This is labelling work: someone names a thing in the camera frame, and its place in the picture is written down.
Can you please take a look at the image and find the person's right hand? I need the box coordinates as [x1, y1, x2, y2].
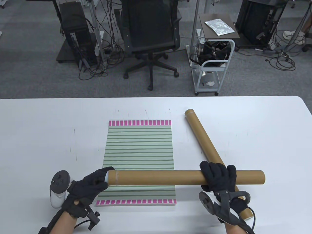
[200, 161, 249, 224]

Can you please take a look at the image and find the person's left hand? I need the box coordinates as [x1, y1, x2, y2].
[61, 166, 115, 218]

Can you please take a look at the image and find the grey and white hand controller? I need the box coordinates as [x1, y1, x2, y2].
[199, 191, 251, 226]
[49, 170, 74, 208]

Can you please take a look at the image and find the brown cardboard mailing tube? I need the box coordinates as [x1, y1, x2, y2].
[184, 109, 254, 219]
[107, 170, 266, 186]

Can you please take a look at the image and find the green striped paper sheet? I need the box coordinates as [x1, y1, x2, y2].
[95, 120, 177, 207]

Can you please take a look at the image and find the person's right forearm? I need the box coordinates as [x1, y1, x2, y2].
[224, 222, 244, 234]

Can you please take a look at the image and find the person's left forearm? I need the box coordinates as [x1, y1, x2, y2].
[50, 212, 78, 234]

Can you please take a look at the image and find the white metal utility cart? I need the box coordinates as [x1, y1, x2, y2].
[186, 36, 236, 96]

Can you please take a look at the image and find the brown side table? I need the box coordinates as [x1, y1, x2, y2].
[199, 13, 240, 40]

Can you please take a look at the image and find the white power strip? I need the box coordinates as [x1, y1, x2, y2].
[95, 31, 105, 57]

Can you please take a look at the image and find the silver foil bag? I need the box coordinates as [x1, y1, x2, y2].
[204, 19, 236, 37]

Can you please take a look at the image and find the black computer tower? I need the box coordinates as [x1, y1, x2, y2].
[56, 1, 98, 67]
[235, 0, 288, 47]

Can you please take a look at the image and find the black mesh office chair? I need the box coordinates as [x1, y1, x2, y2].
[114, 0, 183, 91]

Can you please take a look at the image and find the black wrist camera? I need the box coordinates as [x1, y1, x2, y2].
[85, 210, 101, 231]

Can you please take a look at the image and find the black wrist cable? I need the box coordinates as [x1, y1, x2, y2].
[240, 207, 257, 234]

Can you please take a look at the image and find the black headset with straps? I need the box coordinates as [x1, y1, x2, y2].
[190, 41, 232, 67]

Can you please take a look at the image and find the black floor cable bundle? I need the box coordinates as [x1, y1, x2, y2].
[78, 0, 125, 81]
[264, 29, 312, 71]

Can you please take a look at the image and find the silver aluminium frame post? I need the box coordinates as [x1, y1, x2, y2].
[88, 0, 107, 66]
[191, 0, 201, 57]

